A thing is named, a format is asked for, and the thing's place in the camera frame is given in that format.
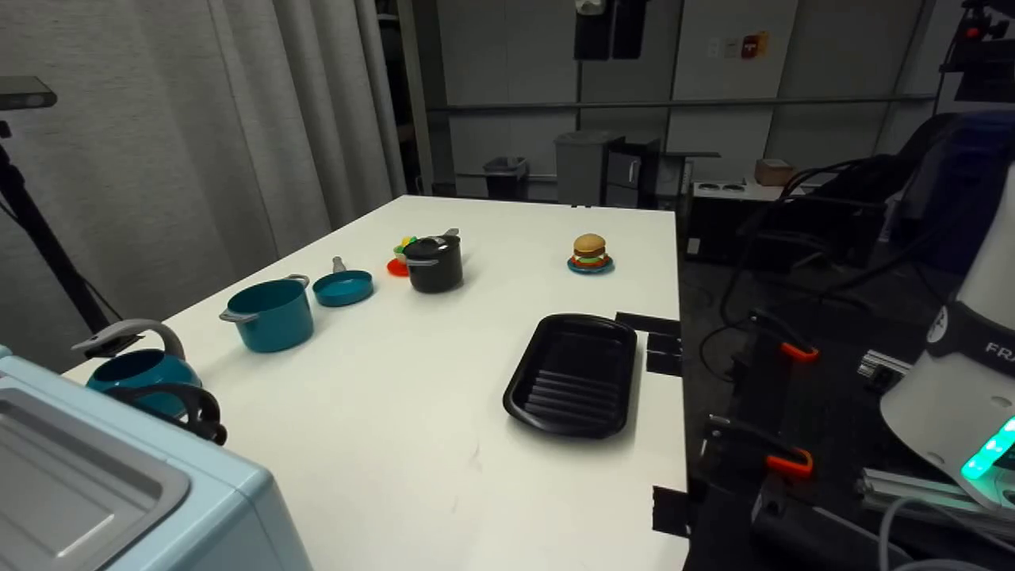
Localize small black pot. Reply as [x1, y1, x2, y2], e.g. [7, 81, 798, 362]
[402, 224, 467, 297]

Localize teal pot lid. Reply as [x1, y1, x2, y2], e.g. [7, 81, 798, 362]
[311, 255, 377, 312]

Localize teal pot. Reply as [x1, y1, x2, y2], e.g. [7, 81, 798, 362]
[217, 273, 321, 355]

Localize small teal plate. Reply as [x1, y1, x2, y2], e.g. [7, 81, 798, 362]
[564, 256, 618, 278]

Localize toy burger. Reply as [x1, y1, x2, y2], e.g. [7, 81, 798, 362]
[570, 230, 612, 270]

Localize small black bin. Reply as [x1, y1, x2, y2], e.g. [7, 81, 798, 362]
[482, 154, 532, 202]

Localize black grill tray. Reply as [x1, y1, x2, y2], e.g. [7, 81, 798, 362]
[502, 312, 641, 442]

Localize grey bin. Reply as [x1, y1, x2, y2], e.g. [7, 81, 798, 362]
[553, 127, 628, 209]

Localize black clamp orange tip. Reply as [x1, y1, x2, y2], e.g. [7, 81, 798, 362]
[745, 308, 824, 368]
[705, 412, 817, 484]

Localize tape roll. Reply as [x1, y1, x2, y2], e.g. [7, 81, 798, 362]
[752, 154, 798, 191]

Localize grey curtain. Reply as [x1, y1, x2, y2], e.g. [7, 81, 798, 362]
[0, 0, 410, 375]

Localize black office chair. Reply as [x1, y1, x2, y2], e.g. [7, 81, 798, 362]
[776, 111, 962, 270]

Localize teal toy kettle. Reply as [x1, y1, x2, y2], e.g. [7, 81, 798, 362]
[69, 317, 230, 448]

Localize light blue toy appliance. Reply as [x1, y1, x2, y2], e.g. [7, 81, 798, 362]
[0, 346, 313, 571]

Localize black tripod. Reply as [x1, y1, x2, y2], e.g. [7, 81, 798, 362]
[0, 116, 114, 336]

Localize black table edge bracket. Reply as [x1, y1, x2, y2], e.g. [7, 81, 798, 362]
[612, 308, 686, 376]
[650, 482, 699, 539]

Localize grey wall rail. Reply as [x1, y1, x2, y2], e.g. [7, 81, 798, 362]
[424, 92, 944, 116]

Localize black wall box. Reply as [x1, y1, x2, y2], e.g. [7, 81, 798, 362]
[570, 0, 650, 64]

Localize aluminium frame bars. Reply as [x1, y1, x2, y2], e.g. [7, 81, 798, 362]
[854, 462, 1015, 537]

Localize grey camera on tripod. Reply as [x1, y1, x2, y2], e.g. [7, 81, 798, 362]
[0, 73, 60, 114]

